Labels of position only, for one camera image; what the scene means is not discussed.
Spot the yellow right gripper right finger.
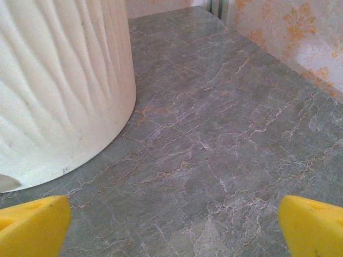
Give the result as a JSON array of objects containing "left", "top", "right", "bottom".
[{"left": 278, "top": 195, "right": 343, "bottom": 257}]

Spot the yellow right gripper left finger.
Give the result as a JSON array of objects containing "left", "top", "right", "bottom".
[{"left": 0, "top": 195, "right": 72, "bottom": 257}]

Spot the white ribbed plastic bin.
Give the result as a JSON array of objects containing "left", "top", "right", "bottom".
[{"left": 0, "top": 0, "right": 138, "bottom": 194}]

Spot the aluminium frame post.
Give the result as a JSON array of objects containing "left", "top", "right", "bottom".
[{"left": 207, "top": 0, "right": 229, "bottom": 21}]

